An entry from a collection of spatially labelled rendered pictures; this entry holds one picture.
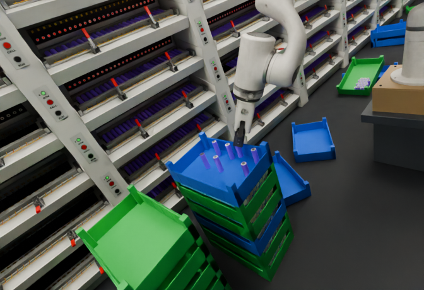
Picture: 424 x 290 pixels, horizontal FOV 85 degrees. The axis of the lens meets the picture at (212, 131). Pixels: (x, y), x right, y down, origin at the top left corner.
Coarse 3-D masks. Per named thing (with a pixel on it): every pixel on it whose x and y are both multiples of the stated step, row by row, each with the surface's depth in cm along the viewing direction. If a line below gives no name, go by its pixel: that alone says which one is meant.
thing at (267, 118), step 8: (280, 88) 178; (288, 88) 174; (296, 88) 168; (272, 96) 169; (280, 96) 168; (288, 96) 169; (296, 96) 170; (264, 104) 164; (272, 104) 162; (280, 104) 165; (288, 104) 164; (256, 112) 160; (264, 112) 159; (272, 112) 160; (280, 112) 159; (256, 120) 156; (264, 120) 155; (272, 120) 155; (256, 128) 151; (264, 128) 152; (248, 136) 146; (256, 136) 149
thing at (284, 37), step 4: (268, 32) 159; (272, 32) 157; (276, 32) 155; (276, 36) 156; (280, 36) 154; (284, 36) 152; (284, 40) 154; (280, 44) 153; (284, 44) 152; (276, 48) 150; (284, 48) 149; (232, 52) 144; (276, 52) 145; (280, 52) 148; (224, 56) 141; (220, 60) 140; (232, 76) 131; (228, 80) 129; (232, 80) 128; (228, 84) 126; (232, 84) 128; (232, 88) 129
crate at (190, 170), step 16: (208, 144) 92; (224, 144) 86; (192, 160) 89; (208, 160) 86; (224, 160) 83; (240, 160) 80; (272, 160) 73; (176, 176) 80; (192, 176) 81; (208, 176) 78; (224, 176) 76; (240, 176) 73; (256, 176) 68; (208, 192) 70; (224, 192) 63; (240, 192) 63
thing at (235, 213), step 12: (264, 180) 72; (276, 180) 77; (192, 192) 79; (264, 192) 72; (204, 204) 78; (216, 204) 72; (252, 204) 68; (228, 216) 71; (240, 216) 66; (252, 216) 68
